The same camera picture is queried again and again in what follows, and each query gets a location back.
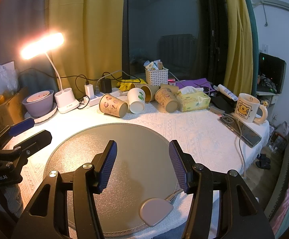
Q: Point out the round grey placemat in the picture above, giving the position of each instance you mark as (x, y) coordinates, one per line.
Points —
(142, 171)

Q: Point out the cream bear mug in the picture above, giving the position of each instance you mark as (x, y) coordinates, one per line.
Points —
(248, 109)

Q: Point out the kraft paper cup line drawings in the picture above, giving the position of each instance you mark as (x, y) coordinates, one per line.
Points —
(167, 99)

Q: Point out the white paper cup green print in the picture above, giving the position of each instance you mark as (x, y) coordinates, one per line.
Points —
(136, 100)

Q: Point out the yellow curtain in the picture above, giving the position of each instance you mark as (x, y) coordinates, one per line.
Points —
(239, 68)
(92, 31)

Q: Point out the smartphone with clear case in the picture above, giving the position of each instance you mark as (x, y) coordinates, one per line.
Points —
(247, 135)

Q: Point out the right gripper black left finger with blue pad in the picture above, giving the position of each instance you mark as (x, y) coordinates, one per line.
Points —
(46, 215)

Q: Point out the black monitor screen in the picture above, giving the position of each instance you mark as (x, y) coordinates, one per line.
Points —
(271, 73)

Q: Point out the yellow curtain right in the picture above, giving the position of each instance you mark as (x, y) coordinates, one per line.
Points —
(239, 68)

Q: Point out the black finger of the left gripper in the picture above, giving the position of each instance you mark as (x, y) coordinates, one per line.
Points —
(35, 143)

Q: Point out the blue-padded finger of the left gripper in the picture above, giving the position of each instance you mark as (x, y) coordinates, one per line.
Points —
(7, 133)

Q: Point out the purple notebook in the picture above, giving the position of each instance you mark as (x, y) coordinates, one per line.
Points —
(197, 83)

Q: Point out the black box under tube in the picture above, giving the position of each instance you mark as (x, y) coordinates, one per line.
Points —
(222, 102)

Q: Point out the white perforated storage basket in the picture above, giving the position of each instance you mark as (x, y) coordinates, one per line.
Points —
(157, 77)

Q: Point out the kraft paper cup pink prints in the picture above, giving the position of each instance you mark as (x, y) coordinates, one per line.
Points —
(113, 106)

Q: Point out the purple bowl with lid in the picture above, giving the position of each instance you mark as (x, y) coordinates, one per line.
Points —
(40, 106)

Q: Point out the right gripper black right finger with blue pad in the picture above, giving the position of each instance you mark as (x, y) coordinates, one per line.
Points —
(240, 215)

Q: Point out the yellow curtain left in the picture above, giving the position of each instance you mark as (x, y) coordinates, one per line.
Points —
(92, 31)

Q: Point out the white tube on black box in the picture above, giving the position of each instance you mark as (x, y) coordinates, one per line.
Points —
(225, 91)

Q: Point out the black power adapter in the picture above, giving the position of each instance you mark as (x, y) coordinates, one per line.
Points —
(106, 85)

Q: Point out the cardboard box at left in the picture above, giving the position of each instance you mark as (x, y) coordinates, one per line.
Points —
(12, 111)

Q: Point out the plain kraft paper cup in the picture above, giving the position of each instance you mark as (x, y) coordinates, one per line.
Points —
(149, 91)

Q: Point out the yellow-green tissue box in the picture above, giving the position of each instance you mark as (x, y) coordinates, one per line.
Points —
(192, 99)

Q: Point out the white charger plug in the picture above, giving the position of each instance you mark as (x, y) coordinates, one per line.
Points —
(89, 90)

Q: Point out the yellow snack packet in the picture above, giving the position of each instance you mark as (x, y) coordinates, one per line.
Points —
(126, 85)

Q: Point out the white knitted tablecloth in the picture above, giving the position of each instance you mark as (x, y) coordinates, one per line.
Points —
(199, 133)

